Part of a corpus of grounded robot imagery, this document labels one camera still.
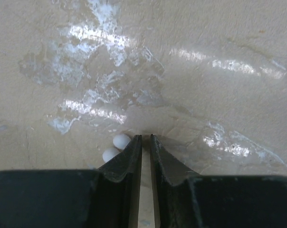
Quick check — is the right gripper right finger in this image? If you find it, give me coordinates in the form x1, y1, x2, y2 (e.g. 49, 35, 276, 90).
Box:
150, 135, 287, 228

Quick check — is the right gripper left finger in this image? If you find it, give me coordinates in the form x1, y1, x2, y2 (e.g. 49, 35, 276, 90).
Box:
0, 135, 142, 228

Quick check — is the white earbud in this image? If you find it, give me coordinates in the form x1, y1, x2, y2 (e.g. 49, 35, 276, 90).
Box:
102, 134, 131, 162

